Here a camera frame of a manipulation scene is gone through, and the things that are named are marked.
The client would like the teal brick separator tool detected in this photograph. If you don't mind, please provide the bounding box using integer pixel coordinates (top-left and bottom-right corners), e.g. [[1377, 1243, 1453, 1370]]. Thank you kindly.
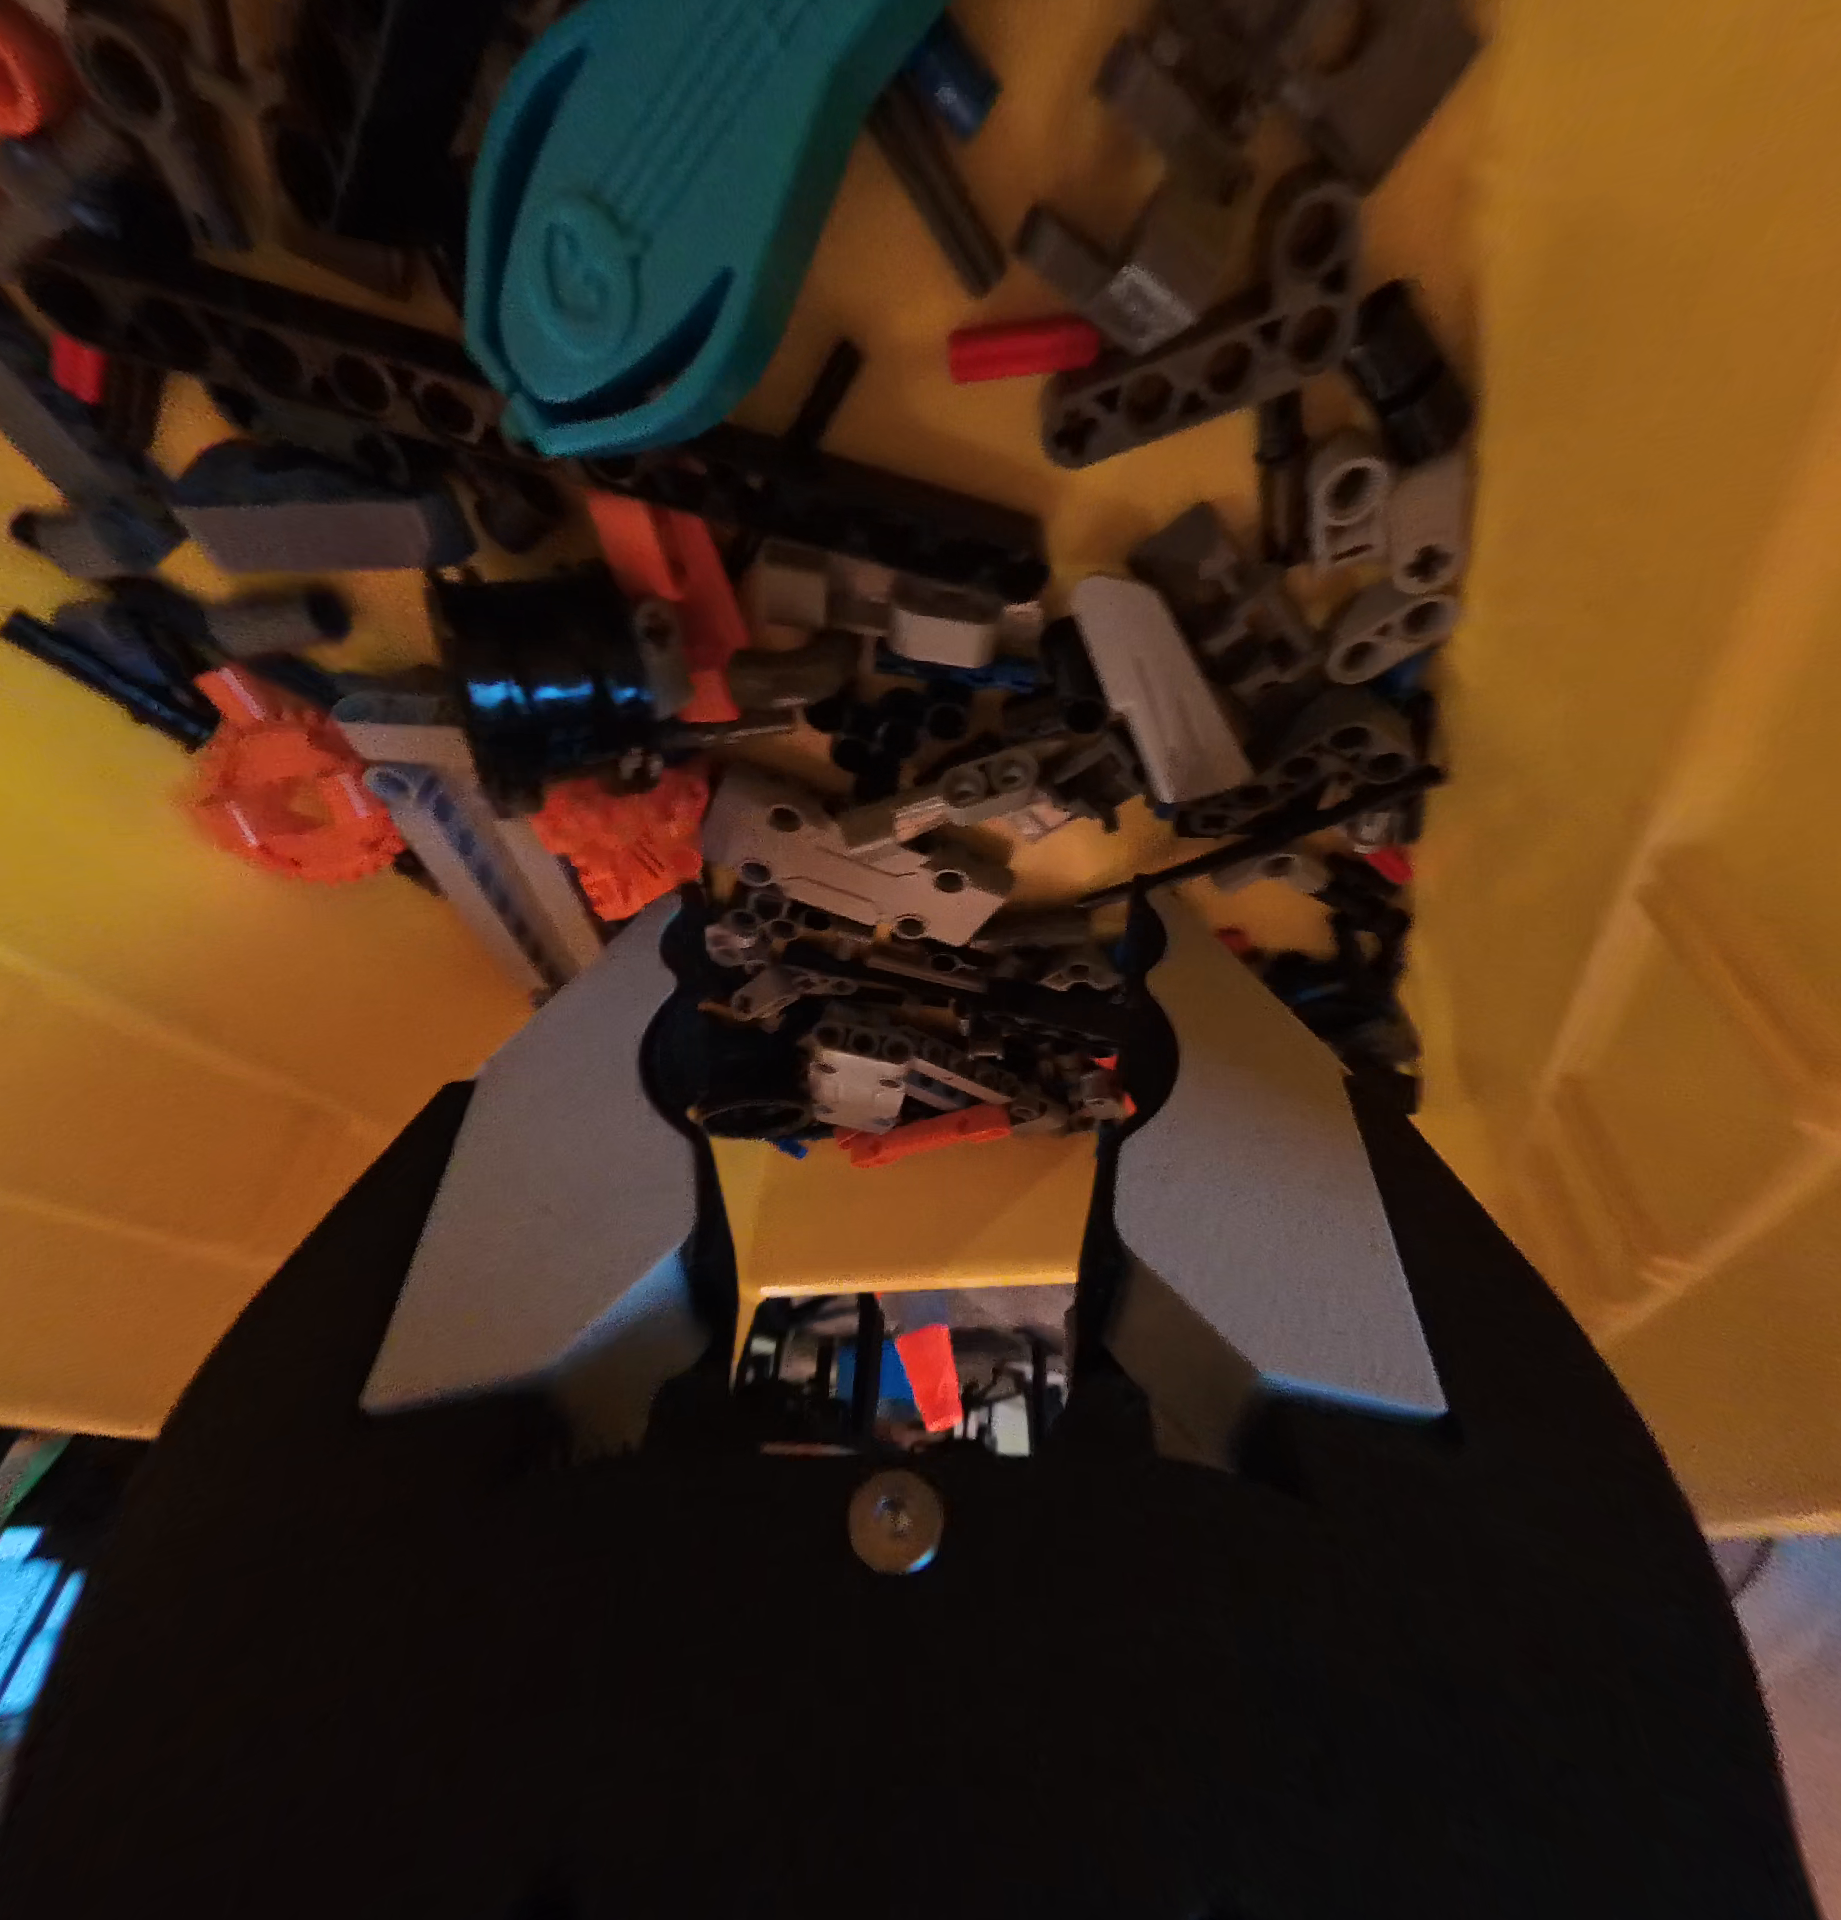
[[463, 0, 945, 459]]

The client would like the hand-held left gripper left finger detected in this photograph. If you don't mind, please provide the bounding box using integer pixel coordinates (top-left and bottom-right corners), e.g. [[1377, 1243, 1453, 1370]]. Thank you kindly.
[[356, 895, 735, 1449]]

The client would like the yellow storage bin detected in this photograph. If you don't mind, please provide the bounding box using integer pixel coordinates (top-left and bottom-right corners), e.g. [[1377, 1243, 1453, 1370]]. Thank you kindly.
[[0, 0, 1841, 1539]]

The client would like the pile of toy building parts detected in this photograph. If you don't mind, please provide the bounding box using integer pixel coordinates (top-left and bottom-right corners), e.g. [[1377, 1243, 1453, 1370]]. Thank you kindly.
[[0, 0, 1478, 1171]]

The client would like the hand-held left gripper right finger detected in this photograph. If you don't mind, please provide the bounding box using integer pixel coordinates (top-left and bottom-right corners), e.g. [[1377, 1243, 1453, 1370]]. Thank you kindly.
[[1077, 891, 1451, 1463]]

